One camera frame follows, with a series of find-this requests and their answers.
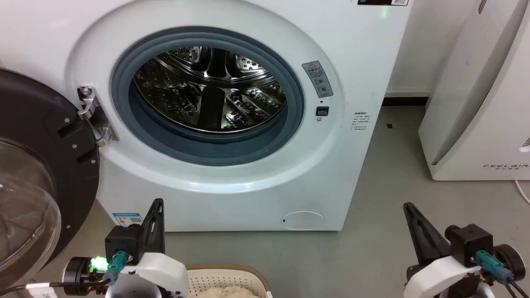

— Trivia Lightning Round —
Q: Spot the black round washer door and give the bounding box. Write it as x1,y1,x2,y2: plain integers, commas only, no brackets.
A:
0,68,101,289

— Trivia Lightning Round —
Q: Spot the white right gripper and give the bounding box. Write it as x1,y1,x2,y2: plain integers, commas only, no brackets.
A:
403,202,484,298

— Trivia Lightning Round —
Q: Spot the grey warning sticker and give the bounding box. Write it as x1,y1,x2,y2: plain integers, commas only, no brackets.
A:
302,60,334,99

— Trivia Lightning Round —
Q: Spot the oval drain filter cover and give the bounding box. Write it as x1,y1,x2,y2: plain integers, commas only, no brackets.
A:
281,211,325,231

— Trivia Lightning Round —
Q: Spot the teal-plug black cable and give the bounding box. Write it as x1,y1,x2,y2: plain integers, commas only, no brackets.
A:
475,250,530,298
0,251,128,295

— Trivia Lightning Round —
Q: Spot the small printed text label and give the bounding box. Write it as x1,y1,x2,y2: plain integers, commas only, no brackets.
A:
350,112,370,132

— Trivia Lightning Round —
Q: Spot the stainless steel washing machine drum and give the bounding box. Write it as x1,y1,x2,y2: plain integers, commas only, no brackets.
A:
133,46,287,134

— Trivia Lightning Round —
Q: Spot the white front-load washing machine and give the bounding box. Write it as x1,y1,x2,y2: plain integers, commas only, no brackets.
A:
0,0,414,232

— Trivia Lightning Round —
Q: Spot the grey rubber door gasket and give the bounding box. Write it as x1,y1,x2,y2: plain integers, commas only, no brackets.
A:
111,26,305,167

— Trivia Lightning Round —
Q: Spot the right teal-plug black cable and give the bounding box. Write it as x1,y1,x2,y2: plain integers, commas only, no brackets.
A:
475,250,530,298

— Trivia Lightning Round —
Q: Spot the white air purifier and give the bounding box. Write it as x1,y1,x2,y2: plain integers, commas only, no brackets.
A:
418,0,530,181

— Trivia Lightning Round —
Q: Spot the metal washing machine door hinge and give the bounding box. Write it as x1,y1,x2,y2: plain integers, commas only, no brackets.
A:
77,86,120,148

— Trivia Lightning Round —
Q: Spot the left teal-plug black cable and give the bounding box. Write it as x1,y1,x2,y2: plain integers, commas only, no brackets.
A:
0,251,128,295

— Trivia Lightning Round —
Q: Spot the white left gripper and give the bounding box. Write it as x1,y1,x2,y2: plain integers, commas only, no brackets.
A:
106,198,190,298

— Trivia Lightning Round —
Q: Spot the white perforated laundry basket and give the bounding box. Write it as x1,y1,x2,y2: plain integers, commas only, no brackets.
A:
185,265,273,298

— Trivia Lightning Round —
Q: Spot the blue energy label sticker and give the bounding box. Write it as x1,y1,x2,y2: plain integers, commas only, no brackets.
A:
112,212,144,227

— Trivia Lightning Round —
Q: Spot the white power cord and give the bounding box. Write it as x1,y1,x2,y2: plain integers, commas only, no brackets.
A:
515,179,530,205

